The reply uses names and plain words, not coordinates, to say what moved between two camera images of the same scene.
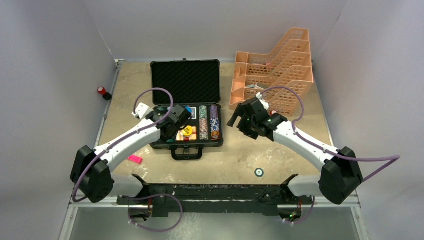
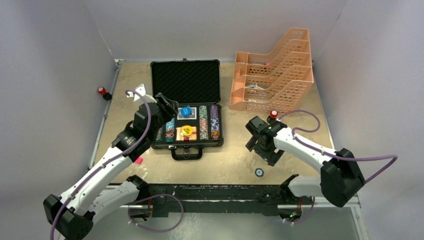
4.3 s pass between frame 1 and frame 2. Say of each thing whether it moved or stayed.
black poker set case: stayed
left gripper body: moved
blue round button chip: stayed
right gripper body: moved
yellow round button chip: stayed
